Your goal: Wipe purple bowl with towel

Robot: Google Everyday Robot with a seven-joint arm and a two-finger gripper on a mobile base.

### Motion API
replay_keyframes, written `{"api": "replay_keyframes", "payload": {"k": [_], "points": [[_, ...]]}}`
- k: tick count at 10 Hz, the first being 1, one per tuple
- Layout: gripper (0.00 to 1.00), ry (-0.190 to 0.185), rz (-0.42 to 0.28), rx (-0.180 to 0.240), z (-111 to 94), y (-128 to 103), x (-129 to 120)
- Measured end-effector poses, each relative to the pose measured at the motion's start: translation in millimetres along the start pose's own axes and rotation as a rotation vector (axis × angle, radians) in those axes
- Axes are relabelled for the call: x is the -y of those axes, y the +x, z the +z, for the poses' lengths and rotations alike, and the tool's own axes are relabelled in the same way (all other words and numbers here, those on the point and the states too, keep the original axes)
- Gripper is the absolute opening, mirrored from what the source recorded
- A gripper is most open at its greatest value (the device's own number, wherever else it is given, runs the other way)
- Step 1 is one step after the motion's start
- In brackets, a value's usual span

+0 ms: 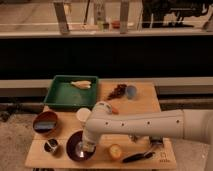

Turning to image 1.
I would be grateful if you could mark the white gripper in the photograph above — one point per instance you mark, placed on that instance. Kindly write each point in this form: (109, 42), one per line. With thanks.
(89, 142)

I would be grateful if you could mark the purple bowl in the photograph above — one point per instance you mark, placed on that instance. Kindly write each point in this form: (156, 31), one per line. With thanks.
(74, 148)

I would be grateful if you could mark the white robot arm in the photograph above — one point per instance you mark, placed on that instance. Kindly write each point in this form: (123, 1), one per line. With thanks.
(195, 125)

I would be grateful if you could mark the brown wooden bowl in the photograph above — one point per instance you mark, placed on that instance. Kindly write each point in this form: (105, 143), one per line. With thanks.
(45, 122)

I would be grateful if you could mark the white cup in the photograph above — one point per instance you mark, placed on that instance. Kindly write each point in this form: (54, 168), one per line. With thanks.
(82, 115)

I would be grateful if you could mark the yellow apple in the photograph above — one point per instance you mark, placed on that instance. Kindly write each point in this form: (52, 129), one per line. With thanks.
(115, 151)

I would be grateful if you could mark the orange carrot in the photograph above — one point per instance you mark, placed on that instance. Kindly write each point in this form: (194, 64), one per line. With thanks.
(114, 110)

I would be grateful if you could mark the small metal cup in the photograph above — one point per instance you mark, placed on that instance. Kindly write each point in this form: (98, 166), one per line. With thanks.
(51, 146)

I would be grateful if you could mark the metal spoon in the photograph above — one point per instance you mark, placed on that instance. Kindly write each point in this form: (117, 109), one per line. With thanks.
(134, 138)

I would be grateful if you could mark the green plastic tray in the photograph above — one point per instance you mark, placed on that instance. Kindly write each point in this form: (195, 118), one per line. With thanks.
(62, 95)

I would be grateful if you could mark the dark red grapes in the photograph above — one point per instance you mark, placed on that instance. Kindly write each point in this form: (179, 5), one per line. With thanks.
(118, 92)

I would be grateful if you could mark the blue cup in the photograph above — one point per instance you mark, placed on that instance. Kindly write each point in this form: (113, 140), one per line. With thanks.
(130, 92)

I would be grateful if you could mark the round metal tin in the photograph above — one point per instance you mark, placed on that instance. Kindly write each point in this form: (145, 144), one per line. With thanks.
(156, 141)

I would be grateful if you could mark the black handled utensil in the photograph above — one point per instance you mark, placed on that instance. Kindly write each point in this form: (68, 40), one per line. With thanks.
(137, 157)

